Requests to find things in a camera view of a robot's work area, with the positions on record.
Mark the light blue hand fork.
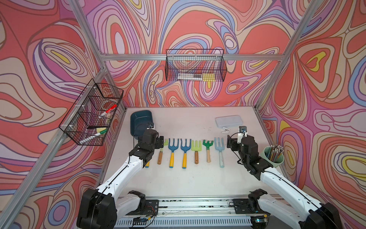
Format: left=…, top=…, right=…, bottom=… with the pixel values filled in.
left=214, top=137, right=225, bottom=168

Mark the blue fork yellow handle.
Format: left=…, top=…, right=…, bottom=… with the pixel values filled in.
left=181, top=139, right=192, bottom=169
left=168, top=138, right=179, bottom=169

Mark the light green rake wooden handle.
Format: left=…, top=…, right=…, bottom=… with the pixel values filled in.
left=157, top=139, right=169, bottom=165

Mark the dark green hand rake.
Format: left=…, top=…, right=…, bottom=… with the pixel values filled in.
left=203, top=140, right=214, bottom=163

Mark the teal storage box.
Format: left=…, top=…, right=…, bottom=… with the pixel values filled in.
left=130, top=110, right=154, bottom=140

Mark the lime green hand fork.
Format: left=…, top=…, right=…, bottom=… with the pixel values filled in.
left=191, top=140, right=202, bottom=165

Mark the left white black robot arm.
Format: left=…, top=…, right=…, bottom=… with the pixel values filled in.
left=76, top=129, right=164, bottom=229

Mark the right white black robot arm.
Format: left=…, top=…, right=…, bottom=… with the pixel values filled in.
left=227, top=135, right=343, bottom=229

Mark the translucent plastic lidded box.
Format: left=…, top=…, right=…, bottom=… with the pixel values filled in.
left=215, top=115, right=243, bottom=128

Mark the small white clip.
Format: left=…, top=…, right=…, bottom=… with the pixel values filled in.
left=221, top=127, right=231, bottom=134

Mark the green cup of pencils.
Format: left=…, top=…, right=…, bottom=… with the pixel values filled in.
left=259, top=145, right=285, bottom=168

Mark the red capped marker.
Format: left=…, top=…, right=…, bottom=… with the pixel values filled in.
left=100, top=104, right=117, bottom=117

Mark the green capped marker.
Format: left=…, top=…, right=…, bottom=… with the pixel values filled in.
left=79, top=129, right=107, bottom=144

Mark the yellow item in back basket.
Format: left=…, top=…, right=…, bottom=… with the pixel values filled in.
left=202, top=73, right=216, bottom=82

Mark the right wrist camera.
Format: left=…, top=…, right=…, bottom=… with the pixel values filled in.
left=239, top=126, right=247, bottom=134

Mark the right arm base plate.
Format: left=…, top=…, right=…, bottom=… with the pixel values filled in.
left=231, top=198, right=270, bottom=215

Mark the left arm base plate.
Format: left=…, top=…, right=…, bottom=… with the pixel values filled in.
left=127, top=199, right=159, bottom=216

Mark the left black wire basket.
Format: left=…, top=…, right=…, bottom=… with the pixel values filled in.
left=59, top=79, right=124, bottom=146

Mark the black wire basket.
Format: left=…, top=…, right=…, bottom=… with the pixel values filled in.
left=59, top=79, right=124, bottom=146
left=165, top=48, right=227, bottom=82

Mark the back black wire basket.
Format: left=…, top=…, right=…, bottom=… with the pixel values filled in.
left=165, top=48, right=227, bottom=82

